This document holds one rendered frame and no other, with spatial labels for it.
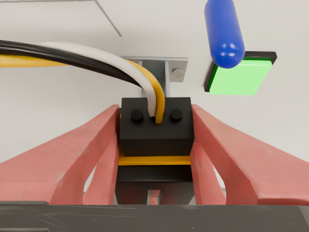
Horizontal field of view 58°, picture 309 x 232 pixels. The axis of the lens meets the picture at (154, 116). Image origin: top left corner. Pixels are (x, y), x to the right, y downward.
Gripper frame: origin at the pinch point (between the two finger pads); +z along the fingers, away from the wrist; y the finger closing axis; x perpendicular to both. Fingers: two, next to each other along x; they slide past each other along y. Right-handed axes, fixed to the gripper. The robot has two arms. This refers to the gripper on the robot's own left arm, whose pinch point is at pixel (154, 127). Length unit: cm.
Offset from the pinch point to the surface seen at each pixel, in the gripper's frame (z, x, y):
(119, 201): 0.0, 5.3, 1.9
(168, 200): 0.1, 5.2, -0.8
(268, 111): 10.6, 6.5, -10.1
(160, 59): 7.4, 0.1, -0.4
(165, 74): 6.5, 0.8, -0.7
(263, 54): 7.2, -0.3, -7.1
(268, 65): 6.8, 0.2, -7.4
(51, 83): 8.6, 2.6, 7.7
